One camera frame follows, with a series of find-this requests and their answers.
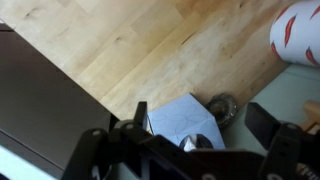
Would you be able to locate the white chili-print utensil crock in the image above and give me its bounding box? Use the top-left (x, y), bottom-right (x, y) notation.
top-left (269, 0), bottom-right (320, 67)

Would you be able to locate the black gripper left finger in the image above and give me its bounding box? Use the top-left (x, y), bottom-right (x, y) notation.
top-left (61, 101), bottom-right (214, 180)

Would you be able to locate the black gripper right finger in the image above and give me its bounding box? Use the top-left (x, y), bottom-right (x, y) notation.
top-left (245, 102), bottom-right (320, 180)

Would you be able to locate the small glass dish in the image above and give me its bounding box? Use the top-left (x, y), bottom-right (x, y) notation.
top-left (205, 93), bottom-right (238, 129)

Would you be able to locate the white kitchen stove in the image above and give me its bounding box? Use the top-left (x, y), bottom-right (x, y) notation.
top-left (0, 24), bottom-right (111, 178)

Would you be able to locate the light blue tissue box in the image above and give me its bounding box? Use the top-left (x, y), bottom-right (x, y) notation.
top-left (148, 94), bottom-right (225, 151)

